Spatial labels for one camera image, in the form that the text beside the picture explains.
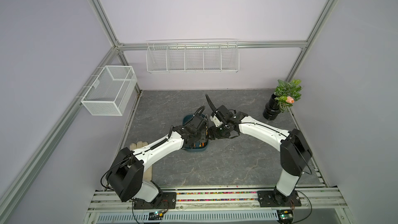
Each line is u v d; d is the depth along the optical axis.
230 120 0.64
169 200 0.74
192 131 0.63
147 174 0.82
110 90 0.85
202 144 0.90
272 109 0.97
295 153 0.49
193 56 0.99
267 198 0.74
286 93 0.85
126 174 0.42
